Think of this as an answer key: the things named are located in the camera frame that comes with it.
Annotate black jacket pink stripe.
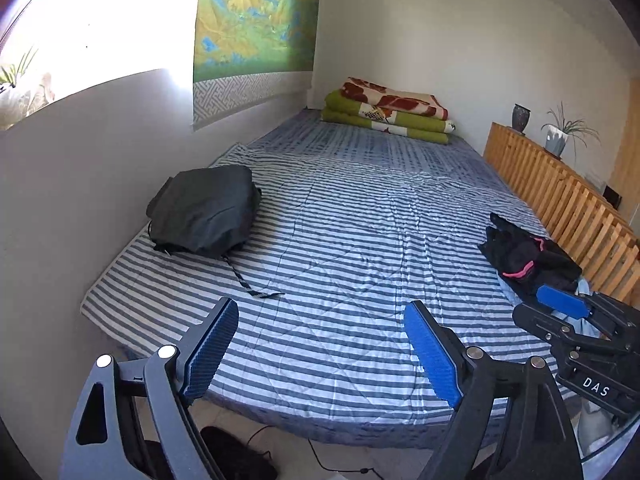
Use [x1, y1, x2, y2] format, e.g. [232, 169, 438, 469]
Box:
[478, 212, 582, 301]

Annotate dark navy blue pants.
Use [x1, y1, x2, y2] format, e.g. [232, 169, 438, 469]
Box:
[146, 165, 262, 259]

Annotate window with plants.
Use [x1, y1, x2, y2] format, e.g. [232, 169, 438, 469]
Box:
[1, 0, 196, 130]

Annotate dark ceramic vase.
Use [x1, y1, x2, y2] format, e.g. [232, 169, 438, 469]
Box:
[511, 104, 530, 133]

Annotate light blue denim jeans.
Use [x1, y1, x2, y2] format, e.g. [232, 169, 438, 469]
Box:
[498, 275, 601, 338]

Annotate wooden slatted bed rail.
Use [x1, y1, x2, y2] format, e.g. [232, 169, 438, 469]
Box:
[484, 122, 639, 302]

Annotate wooden door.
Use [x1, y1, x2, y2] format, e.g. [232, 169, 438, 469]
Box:
[608, 78, 640, 223]

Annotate blue white striped bedspread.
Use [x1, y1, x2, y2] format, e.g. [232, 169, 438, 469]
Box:
[80, 110, 549, 448]

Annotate black cable on floor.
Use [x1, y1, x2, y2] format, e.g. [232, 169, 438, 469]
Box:
[244, 424, 384, 476]

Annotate landscape wall hanging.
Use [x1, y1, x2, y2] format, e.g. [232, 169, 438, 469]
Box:
[192, 0, 319, 125]

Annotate potted spider plant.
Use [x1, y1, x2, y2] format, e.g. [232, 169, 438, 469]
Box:
[540, 102, 601, 159]

